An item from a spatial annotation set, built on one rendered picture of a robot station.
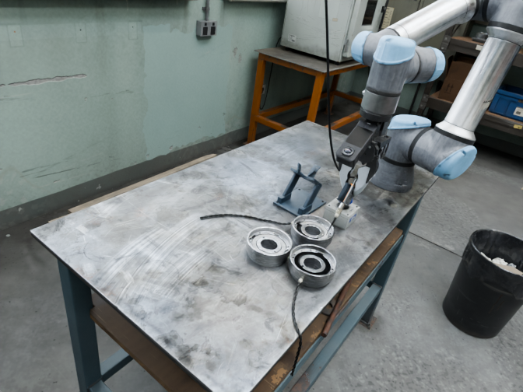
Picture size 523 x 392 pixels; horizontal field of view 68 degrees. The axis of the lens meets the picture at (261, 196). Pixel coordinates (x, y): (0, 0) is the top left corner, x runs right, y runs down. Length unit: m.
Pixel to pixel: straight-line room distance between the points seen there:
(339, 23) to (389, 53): 2.20
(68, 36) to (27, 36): 0.19
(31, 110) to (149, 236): 1.39
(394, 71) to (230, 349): 0.62
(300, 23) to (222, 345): 2.76
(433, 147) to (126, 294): 0.90
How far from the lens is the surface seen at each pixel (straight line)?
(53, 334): 1.84
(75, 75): 2.28
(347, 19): 3.03
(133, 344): 1.05
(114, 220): 1.00
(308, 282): 0.85
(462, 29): 4.53
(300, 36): 3.22
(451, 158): 1.21
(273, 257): 0.86
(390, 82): 0.87
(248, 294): 0.82
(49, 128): 2.29
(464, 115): 1.22
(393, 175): 1.32
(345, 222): 1.05
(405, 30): 1.08
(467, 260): 2.03
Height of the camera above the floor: 1.39
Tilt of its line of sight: 31 degrees down
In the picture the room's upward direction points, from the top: 9 degrees clockwise
